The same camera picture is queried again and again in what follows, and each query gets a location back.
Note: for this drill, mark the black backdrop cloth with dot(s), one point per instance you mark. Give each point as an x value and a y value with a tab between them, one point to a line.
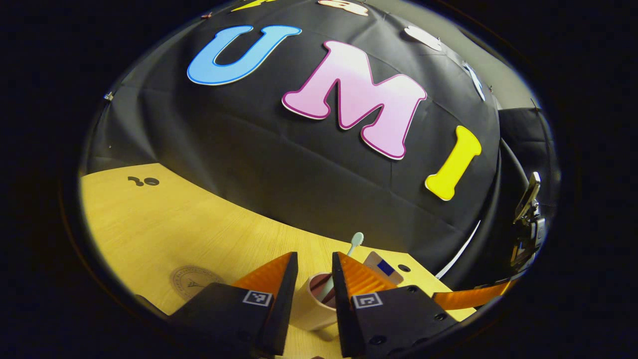
299	174

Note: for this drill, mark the pale green toothbrush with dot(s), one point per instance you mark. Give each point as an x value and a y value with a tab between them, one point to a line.
356	240

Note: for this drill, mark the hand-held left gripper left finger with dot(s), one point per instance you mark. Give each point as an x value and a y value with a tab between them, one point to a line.
286	309

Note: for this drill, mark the round brown coaster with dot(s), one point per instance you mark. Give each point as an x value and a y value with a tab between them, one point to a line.
192	279

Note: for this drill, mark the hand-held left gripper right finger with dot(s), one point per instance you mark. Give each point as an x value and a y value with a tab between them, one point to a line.
341	314

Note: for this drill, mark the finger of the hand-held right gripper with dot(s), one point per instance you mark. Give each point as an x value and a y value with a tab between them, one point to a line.
468	298

